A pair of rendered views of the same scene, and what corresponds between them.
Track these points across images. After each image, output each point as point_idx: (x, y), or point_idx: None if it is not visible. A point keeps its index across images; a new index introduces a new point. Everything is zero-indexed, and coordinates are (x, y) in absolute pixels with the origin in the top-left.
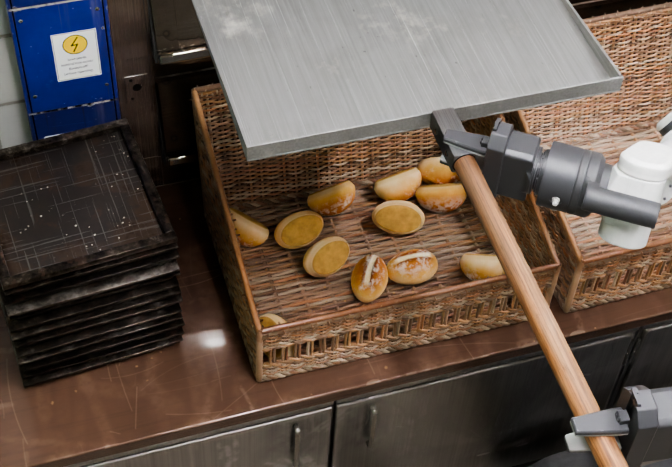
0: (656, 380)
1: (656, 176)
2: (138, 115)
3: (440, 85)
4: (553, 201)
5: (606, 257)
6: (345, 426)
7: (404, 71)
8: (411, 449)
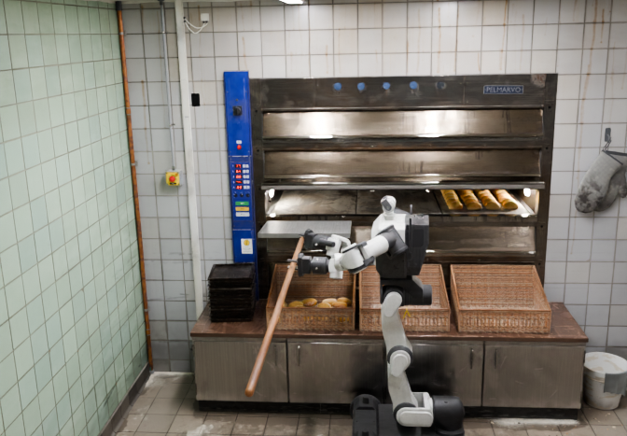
0: None
1: (336, 237)
2: (262, 272)
3: None
4: (315, 244)
5: (368, 309)
6: (290, 353)
7: (302, 232)
8: (313, 375)
